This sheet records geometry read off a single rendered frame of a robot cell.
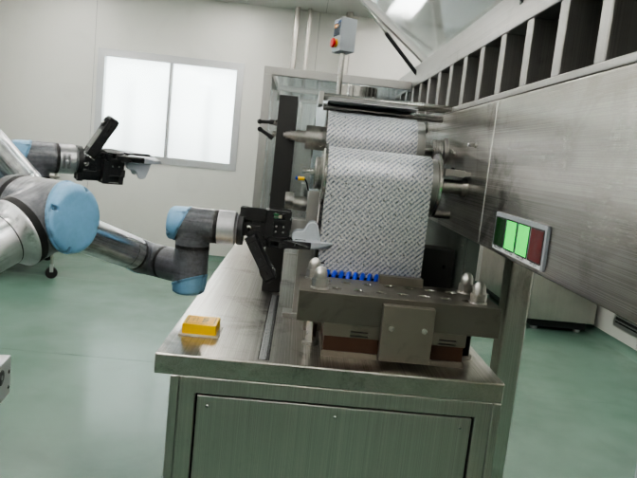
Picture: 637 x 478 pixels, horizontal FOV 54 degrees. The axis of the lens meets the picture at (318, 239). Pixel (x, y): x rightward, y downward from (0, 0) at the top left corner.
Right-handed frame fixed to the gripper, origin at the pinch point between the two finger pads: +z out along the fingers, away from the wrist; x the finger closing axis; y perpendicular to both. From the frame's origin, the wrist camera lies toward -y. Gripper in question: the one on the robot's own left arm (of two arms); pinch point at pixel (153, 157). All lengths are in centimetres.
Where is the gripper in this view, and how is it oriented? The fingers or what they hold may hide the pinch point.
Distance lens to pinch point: 175.3
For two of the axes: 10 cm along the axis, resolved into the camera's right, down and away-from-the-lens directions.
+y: -1.8, 9.5, 2.4
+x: 5.5, 3.0, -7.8
